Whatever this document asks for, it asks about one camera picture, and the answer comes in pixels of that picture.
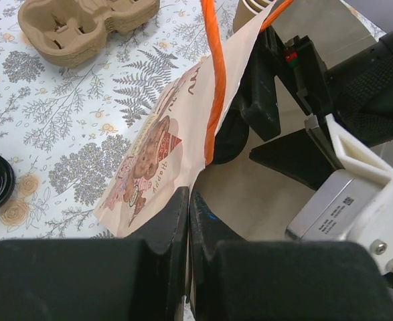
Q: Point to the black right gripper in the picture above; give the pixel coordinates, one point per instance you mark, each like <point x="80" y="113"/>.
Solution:
<point x="306" y="156"/>

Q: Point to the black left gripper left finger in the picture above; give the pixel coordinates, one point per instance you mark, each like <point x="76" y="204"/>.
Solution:
<point x="139" y="277"/>

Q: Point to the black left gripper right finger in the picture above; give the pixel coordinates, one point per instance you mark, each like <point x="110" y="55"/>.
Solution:
<point x="236" y="279"/>

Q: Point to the kraft paper takeout bag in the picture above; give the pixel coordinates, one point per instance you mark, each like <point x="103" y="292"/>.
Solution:
<point x="177" y="141"/>

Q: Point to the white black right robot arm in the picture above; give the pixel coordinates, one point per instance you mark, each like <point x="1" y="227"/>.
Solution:
<point x="358" y="93"/>

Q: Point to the stack of paper cups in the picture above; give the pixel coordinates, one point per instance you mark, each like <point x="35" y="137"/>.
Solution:
<point x="247" y="9"/>

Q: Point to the floral patterned tablecloth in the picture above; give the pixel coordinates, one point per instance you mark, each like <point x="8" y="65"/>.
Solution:
<point x="64" y="132"/>

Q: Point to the brown pulp cup carrier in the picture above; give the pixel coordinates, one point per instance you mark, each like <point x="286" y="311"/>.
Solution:
<point x="67" y="33"/>

